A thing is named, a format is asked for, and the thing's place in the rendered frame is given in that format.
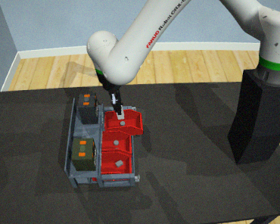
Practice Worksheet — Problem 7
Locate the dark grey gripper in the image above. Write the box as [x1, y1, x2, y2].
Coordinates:
[102, 84, 124, 120]

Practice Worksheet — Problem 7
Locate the dark grey metal shelf rack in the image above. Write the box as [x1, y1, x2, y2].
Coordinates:
[64, 98, 139, 188]

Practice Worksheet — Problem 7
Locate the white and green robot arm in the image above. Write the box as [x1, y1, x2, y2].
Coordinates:
[86, 0, 280, 87]

